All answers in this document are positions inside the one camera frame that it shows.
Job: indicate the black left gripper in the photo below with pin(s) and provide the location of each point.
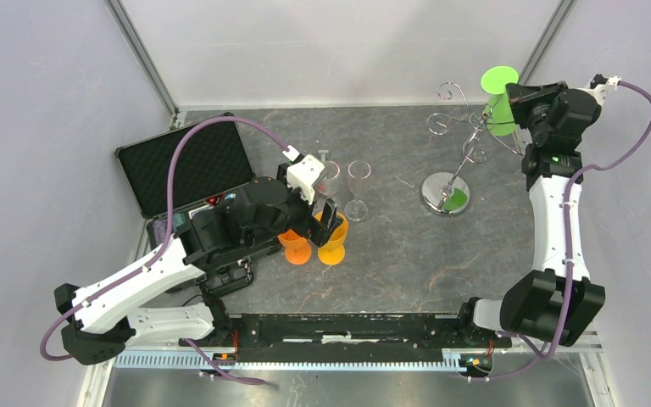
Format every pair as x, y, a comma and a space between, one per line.
318, 231

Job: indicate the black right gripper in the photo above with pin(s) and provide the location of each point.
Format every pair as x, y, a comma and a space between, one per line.
523, 97

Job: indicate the yellow plastic wine glass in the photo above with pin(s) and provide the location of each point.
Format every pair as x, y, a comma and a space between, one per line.
333, 252

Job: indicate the green plastic wine glass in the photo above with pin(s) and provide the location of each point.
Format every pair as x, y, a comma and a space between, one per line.
500, 120

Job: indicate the clear wine glass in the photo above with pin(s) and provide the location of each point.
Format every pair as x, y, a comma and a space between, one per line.
329, 186
359, 172

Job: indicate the orange plastic wine glass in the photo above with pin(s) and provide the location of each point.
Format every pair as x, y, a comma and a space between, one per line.
297, 248

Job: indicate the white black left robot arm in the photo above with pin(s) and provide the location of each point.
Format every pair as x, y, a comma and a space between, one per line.
172, 294

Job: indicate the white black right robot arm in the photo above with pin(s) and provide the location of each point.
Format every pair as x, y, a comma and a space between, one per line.
557, 300

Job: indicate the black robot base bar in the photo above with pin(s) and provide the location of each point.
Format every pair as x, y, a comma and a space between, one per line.
332, 338

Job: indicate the black poker chip case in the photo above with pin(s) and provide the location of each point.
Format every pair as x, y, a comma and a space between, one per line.
210, 168

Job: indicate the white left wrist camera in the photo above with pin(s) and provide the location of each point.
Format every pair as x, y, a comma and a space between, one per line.
307, 174

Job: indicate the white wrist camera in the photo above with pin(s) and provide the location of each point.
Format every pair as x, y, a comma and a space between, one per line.
307, 174
600, 85

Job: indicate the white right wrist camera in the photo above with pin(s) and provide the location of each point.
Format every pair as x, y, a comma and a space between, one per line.
600, 85

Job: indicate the chrome wire glass rack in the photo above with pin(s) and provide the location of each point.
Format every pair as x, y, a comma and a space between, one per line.
446, 193

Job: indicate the aluminium frame rail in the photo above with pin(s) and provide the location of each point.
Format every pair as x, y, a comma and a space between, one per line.
143, 57

